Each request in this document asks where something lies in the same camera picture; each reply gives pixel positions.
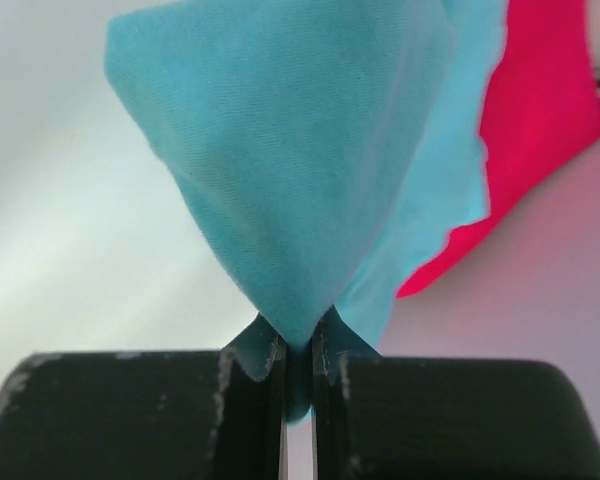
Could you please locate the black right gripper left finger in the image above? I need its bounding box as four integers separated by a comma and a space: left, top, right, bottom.
0, 319, 286, 479

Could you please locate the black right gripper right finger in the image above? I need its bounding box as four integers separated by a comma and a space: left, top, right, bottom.
311, 310, 600, 479

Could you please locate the teal t-shirt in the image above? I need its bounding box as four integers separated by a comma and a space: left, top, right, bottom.
102, 0, 509, 429

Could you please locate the folded red t-shirt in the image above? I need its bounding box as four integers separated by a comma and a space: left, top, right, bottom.
397, 0, 600, 297

